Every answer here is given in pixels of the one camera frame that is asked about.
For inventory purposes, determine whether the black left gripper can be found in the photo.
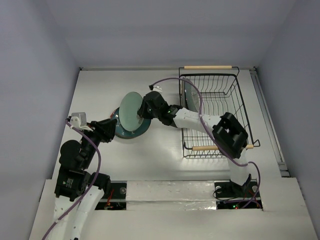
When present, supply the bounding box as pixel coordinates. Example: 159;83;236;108
81;117;117;167

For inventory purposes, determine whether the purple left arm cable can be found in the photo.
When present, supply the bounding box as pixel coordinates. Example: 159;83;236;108
39;118;103;240

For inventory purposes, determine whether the aluminium rail on table edge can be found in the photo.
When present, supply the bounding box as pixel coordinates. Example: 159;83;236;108
249;67;291;178

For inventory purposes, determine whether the light green plate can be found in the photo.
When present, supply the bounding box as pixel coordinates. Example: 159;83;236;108
118;91;143;132

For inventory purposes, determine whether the black wire dish rack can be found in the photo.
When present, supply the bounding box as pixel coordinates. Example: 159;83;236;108
178;66;261;159

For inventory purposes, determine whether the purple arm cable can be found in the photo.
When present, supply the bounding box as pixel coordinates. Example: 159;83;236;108
149;77;262;210
39;118;103;240

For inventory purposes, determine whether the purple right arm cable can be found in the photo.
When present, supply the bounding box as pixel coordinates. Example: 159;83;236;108
149;77;262;210

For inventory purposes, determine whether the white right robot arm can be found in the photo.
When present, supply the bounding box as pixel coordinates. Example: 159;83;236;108
137;91;252;198

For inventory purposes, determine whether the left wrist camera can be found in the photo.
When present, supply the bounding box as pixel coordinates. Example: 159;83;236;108
69;112;93;132

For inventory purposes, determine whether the grey patterned plate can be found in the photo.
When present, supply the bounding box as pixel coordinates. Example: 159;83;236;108
184;78;200;113

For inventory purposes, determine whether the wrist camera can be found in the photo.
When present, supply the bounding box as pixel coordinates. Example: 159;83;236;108
69;112;93;132
149;85;163;93

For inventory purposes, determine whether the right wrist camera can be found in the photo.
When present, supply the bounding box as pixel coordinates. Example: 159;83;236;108
149;85;163;93

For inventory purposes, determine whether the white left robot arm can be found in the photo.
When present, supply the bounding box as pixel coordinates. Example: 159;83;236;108
43;114;117;240

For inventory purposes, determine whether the dark teal brown-rimmed plate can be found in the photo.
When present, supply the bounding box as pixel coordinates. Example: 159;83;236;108
111;108;151;139

